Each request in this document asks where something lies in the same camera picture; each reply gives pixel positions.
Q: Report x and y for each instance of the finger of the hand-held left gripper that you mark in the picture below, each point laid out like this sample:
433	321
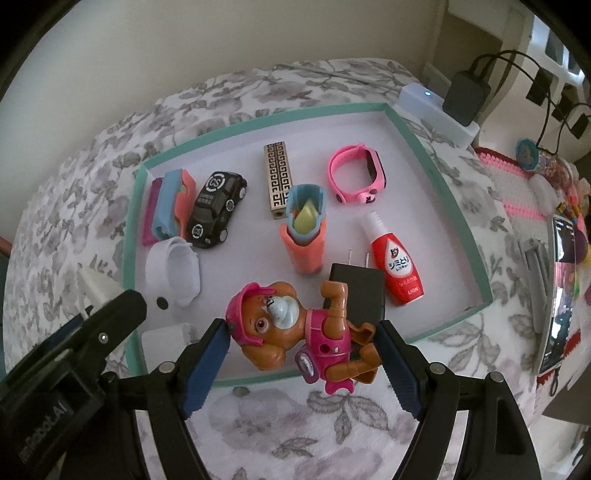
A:
71	327
115	318

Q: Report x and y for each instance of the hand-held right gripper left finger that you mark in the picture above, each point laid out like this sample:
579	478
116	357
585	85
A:
203	369

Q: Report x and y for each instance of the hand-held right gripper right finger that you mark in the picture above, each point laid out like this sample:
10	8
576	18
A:
399	374

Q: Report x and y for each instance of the cream plastic clip holder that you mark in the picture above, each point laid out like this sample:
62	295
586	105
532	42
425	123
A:
99	286

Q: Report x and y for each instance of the white charger cube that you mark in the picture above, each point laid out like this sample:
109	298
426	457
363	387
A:
161	341

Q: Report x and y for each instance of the brown toy dog figure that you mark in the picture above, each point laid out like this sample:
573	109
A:
277	341

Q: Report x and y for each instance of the black charger plug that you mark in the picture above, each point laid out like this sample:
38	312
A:
358	286

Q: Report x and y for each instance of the red bottle with white cap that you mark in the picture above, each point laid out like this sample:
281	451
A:
399	272

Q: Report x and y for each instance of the magenta rectangular case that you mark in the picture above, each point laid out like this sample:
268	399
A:
150	217

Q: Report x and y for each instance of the black toy car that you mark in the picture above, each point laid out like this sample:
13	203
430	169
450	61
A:
214	207

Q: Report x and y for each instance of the salmon printed toy knife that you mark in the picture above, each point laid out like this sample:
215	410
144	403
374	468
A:
302	254

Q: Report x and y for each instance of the pink kids watch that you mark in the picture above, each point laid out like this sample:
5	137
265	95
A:
376	182

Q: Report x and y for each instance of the gold patterned metal bar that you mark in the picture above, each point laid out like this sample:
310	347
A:
277	180

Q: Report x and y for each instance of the teal framed white tray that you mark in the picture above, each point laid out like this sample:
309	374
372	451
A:
231	147

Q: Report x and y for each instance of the grey floral blanket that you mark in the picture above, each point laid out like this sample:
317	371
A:
286	429

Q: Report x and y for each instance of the smartphone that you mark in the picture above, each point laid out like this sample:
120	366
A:
561	295

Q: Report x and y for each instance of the white oval case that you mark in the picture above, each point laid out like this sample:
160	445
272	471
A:
545	196

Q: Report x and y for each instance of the round blue tin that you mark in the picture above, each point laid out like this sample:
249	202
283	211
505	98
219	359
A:
527	154

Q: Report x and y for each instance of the white power strip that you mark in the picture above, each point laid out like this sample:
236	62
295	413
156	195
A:
429	115

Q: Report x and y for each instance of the black power adapter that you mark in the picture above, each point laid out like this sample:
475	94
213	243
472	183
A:
466	97

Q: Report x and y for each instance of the small black plug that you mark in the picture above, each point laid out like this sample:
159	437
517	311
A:
538	92
561	108
579	127

